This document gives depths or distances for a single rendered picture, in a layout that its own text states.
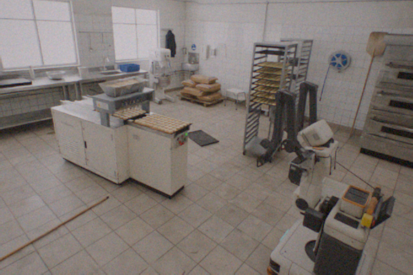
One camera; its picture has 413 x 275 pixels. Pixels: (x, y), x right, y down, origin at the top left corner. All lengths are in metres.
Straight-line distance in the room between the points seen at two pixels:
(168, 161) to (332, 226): 1.77
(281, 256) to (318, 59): 4.61
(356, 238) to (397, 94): 3.27
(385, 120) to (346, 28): 2.05
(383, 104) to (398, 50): 0.83
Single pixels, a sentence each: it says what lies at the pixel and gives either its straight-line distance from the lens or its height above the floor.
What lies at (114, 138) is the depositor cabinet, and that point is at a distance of 3.24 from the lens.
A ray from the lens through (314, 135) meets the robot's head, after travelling 2.01.
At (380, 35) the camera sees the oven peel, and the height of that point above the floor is 1.96.
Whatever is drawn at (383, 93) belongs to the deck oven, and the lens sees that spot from 5.01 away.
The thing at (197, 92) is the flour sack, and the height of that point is 0.33.
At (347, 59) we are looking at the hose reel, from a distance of 5.94.
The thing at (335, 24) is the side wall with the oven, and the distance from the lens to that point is 6.14.
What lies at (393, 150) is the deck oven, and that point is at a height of 0.23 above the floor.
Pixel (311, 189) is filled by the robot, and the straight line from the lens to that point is 2.18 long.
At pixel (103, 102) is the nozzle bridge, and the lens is 3.18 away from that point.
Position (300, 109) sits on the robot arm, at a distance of 2.32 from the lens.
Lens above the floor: 2.03
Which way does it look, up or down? 20 degrees down
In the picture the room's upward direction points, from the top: 3 degrees clockwise
